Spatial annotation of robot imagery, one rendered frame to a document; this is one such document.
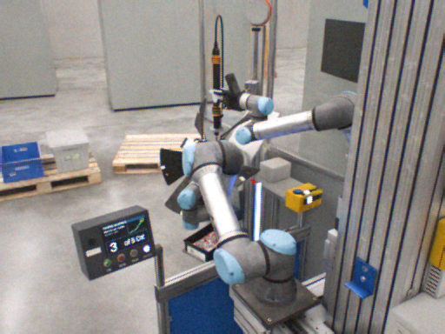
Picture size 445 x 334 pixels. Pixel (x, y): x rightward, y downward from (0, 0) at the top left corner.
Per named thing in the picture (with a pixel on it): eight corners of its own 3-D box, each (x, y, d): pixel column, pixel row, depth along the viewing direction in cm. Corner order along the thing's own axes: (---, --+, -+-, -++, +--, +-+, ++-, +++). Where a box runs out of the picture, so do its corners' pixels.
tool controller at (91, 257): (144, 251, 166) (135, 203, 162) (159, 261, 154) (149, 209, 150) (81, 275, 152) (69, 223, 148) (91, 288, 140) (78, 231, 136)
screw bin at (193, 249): (211, 232, 217) (211, 222, 214) (236, 244, 207) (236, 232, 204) (183, 251, 201) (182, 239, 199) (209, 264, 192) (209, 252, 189)
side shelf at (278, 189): (272, 171, 284) (273, 168, 283) (309, 191, 257) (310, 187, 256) (245, 180, 272) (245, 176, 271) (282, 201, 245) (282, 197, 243)
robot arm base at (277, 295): (306, 297, 139) (308, 273, 135) (270, 313, 132) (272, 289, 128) (279, 272, 151) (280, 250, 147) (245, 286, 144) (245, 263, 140)
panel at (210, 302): (292, 329, 245) (301, 237, 219) (294, 330, 244) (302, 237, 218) (172, 400, 203) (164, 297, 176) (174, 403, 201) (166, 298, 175)
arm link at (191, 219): (209, 228, 182) (209, 206, 178) (185, 233, 178) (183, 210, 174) (202, 219, 189) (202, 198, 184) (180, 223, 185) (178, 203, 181)
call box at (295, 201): (307, 199, 218) (308, 182, 214) (321, 207, 210) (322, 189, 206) (284, 208, 209) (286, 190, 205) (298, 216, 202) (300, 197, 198)
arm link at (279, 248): (301, 275, 134) (304, 240, 129) (265, 285, 129) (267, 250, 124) (282, 255, 144) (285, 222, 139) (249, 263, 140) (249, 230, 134)
